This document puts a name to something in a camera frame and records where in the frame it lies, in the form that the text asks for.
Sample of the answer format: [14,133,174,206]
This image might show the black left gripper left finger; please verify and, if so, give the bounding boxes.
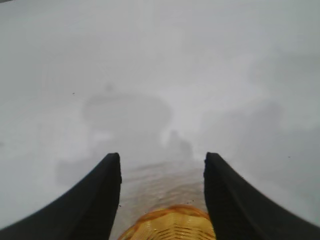
[0,152,123,240]

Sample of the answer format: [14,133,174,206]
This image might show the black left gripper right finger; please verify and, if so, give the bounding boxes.
[203,151,320,240]

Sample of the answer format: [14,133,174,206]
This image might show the yellow woven wicker basket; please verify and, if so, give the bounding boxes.
[119,204,216,240]

